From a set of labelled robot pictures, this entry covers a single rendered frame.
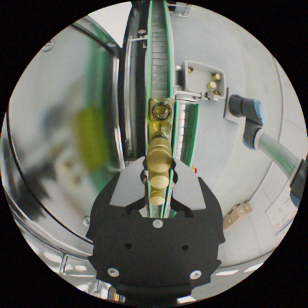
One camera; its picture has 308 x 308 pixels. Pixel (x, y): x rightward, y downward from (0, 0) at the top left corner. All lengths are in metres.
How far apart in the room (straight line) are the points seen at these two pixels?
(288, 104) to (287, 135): 0.92
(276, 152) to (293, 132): 3.25
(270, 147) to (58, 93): 0.59
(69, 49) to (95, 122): 0.16
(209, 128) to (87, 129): 0.59
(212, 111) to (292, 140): 3.31
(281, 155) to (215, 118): 0.44
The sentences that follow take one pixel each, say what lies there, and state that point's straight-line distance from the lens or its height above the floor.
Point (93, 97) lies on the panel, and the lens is 0.21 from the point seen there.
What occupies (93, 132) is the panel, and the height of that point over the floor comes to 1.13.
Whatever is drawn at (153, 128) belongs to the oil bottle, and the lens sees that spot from 0.21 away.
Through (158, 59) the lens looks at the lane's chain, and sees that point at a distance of 0.46.
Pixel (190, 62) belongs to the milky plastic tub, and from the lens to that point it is 0.54.
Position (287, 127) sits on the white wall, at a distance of 3.77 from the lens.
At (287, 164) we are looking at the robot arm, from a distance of 0.45.
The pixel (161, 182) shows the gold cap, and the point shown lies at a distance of 0.18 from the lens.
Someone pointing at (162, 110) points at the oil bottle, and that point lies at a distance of 0.23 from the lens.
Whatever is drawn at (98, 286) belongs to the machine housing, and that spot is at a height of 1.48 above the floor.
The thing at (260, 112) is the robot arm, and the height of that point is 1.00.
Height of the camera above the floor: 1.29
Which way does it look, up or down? 62 degrees down
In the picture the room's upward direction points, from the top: 173 degrees counter-clockwise
